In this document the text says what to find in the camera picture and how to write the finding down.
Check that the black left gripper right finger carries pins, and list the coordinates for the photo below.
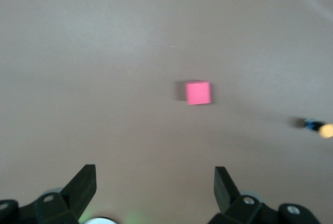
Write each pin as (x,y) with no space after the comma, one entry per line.
(226,192)

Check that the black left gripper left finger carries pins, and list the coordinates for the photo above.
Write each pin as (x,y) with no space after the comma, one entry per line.
(78,190)

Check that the black button with orange cap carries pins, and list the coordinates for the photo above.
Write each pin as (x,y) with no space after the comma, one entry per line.
(325,130)

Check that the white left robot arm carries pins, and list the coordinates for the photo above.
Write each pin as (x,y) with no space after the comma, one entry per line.
(100,221)

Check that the red foam cube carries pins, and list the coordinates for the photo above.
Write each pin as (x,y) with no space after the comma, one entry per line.
(198,93)

